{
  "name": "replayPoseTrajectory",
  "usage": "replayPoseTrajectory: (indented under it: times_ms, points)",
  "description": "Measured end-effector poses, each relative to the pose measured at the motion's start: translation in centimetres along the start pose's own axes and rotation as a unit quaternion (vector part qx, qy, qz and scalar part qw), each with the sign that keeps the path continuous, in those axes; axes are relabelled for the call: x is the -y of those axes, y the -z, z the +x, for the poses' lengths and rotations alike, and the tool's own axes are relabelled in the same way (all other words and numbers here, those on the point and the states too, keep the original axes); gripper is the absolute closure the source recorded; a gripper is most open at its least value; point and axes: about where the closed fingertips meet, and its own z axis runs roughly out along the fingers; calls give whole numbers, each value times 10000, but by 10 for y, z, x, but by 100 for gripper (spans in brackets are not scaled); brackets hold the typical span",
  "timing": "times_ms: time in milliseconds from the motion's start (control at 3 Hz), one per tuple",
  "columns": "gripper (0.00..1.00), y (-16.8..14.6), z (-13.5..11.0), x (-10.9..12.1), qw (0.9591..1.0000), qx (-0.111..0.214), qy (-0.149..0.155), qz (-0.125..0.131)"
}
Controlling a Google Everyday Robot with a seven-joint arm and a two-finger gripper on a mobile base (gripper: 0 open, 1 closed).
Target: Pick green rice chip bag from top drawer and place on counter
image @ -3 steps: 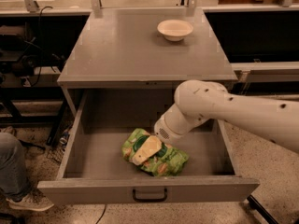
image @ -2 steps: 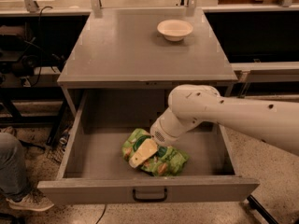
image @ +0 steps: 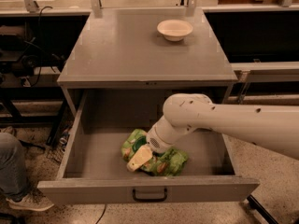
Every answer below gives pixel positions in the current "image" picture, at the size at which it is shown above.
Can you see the person leg in jeans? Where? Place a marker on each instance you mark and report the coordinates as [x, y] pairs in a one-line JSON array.
[[14, 183]]

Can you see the black drawer handle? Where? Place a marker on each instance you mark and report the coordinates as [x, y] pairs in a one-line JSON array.
[[149, 196]]

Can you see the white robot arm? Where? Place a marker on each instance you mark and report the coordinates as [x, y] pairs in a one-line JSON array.
[[274, 127]]

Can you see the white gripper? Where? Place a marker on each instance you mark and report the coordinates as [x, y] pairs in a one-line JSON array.
[[157, 143]]

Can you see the dark machine on shelf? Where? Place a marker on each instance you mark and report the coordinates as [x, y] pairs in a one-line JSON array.
[[16, 50]]

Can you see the green rice chip bag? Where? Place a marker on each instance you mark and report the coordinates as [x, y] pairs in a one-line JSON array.
[[170, 163]]

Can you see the white sneaker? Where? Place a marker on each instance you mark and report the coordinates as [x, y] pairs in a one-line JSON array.
[[33, 201]]

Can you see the white paper bowl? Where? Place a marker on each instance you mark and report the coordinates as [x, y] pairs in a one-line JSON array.
[[174, 30]]

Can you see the black floor bar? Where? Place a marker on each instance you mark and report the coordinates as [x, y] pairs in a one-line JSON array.
[[254, 204]]

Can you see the grey open drawer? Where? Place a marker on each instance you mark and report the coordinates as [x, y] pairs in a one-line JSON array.
[[93, 171]]

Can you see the grey cabinet counter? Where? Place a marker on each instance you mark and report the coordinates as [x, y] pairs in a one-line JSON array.
[[123, 49]]

